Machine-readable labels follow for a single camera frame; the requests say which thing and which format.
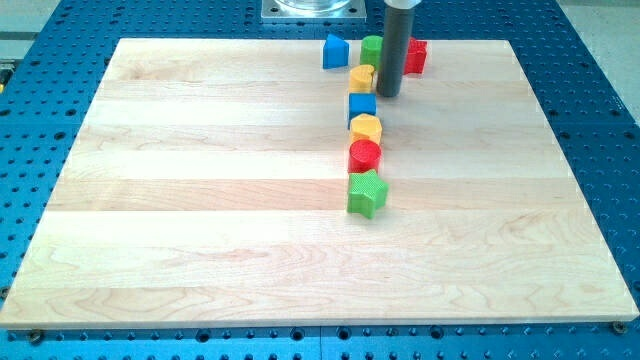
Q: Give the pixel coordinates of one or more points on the blue triangle block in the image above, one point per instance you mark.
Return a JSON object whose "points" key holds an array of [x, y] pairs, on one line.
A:
{"points": [[335, 52]]}

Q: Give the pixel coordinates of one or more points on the yellow hexagon block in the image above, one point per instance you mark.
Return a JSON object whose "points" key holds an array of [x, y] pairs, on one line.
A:
{"points": [[365, 127]]}

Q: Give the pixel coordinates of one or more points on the wooden board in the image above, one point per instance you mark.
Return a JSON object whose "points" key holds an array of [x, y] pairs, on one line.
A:
{"points": [[207, 187]]}

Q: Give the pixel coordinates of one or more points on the red circle block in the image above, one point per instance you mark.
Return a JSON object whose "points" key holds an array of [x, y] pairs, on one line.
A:
{"points": [[364, 155]]}

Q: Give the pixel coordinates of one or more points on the green star block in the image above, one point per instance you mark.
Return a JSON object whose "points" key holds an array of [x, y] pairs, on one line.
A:
{"points": [[367, 192]]}

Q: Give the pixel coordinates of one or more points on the green circle block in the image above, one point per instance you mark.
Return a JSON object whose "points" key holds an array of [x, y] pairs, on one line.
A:
{"points": [[370, 50]]}

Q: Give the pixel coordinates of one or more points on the blue square block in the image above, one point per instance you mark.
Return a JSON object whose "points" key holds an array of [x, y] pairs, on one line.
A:
{"points": [[361, 103]]}

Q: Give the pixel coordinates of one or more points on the yellow heart block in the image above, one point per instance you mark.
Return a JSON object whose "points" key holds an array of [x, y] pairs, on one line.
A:
{"points": [[361, 79]]}

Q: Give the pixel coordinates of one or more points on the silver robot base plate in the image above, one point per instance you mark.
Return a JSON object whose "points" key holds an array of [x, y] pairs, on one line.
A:
{"points": [[312, 10]]}

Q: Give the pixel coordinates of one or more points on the red star-shaped block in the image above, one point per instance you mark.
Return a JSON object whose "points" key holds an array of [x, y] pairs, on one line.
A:
{"points": [[416, 56]]}

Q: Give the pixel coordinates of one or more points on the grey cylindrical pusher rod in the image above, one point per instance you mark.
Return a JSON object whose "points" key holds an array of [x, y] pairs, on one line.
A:
{"points": [[397, 31]]}

